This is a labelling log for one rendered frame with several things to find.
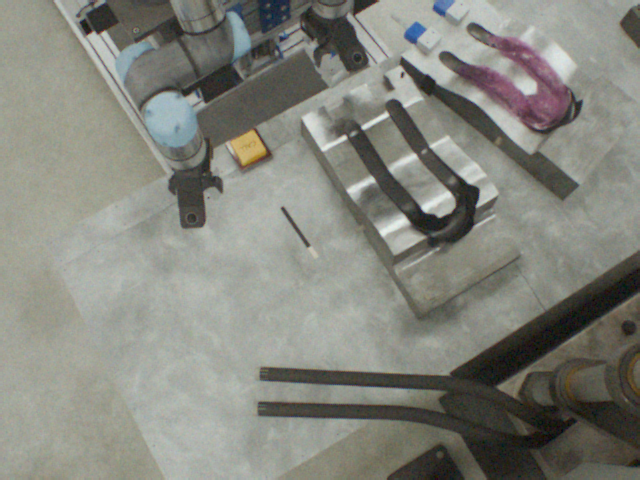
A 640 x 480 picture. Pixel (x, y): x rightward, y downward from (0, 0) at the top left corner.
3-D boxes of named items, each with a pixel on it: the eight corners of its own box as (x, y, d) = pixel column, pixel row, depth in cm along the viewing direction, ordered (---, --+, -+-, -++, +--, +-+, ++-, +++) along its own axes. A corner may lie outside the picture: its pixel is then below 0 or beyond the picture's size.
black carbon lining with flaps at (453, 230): (338, 130, 150) (340, 111, 140) (399, 98, 152) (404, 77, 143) (423, 263, 142) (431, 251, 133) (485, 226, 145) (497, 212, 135)
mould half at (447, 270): (301, 134, 157) (300, 107, 144) (395, 84, 160) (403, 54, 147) (417, 320, 146) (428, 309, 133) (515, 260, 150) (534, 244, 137)
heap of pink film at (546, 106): (449, 75, 155) (456, 58, 147) (495, 28, 159) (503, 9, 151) (537, 147, 151) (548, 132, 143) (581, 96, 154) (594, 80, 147)
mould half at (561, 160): (398, 67, 162) (404, 42, 151) (464, 1, 167) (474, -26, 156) (562, 201, 154) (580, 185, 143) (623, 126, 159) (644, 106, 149)
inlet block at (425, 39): (384, 28, 161) (386, 15, 156) (397, 15, 162) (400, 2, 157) (425, 60, 159) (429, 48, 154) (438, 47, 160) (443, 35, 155)
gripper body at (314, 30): (328, 12, 139) (329, -24, 127) (354, 40, 137) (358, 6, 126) (299, 31, 138) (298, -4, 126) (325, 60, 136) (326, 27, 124)
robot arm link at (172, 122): (176, 77, 104) (202, 119, 102) (188, 108, 115) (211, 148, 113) (131, 101, 103) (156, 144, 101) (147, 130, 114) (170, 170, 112)
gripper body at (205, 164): (215, 150, 130) (206, 123, 119) (215, 192, 128) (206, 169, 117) (176, 151, 130) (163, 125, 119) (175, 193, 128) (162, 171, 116)
